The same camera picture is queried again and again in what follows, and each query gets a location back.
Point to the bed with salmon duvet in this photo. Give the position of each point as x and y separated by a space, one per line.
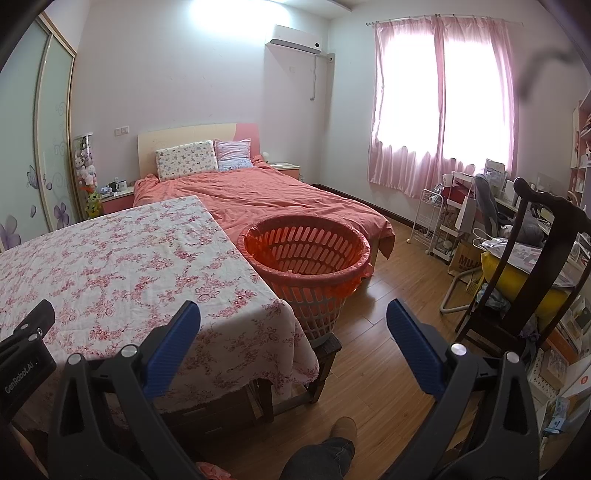
258 194

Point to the white storage trolley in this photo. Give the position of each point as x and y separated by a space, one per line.
455 217

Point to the clear tube of plush toys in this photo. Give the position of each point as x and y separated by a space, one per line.
87 166

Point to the pink curtain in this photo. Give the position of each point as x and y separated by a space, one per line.
406 115

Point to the wooden table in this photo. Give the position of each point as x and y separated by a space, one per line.
207 415

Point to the dark wooden chair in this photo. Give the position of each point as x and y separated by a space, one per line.
549 203

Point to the yellow cushion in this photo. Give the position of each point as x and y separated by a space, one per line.
517 277

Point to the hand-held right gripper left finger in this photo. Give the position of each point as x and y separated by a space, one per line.
173 341

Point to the table with floral cloth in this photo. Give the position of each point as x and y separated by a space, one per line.
115 258

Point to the brown paper bag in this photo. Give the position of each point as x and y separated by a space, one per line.
466 258

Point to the grey desk chair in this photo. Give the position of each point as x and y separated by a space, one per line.
485 203

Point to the pink striped pillow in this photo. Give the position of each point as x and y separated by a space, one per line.
233 154

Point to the yellow green plush toy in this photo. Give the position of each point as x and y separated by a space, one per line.
93 205

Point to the grey metal tube frame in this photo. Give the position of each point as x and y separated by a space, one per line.
450 295

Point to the pile of storage boxes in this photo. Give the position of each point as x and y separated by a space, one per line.
568 369

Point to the air conditioner pipe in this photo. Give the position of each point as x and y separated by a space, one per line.
315 78

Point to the wardrobe with purple flower doors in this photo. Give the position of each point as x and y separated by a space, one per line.
27 138

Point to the white floral pillow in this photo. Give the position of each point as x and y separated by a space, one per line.
187 160

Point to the orange plastic laundry basket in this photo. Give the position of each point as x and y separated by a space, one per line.
314 295

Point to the white bookshelf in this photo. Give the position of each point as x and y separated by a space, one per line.
582 138

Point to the beige and pink headboard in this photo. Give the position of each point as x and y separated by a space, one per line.
184 136

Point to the pink bedside table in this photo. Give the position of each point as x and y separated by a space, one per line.
115 201
285 170

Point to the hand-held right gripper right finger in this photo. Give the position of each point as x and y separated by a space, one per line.
415 344

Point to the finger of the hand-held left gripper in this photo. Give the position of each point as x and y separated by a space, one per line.
23 369

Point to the person's leg in dark jeans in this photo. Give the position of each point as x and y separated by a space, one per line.
318 461

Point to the dark wooden stool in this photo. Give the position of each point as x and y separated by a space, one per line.
330 353

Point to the brown boot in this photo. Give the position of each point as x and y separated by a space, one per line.
344 429

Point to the white air conditioner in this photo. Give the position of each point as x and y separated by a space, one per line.
295 39

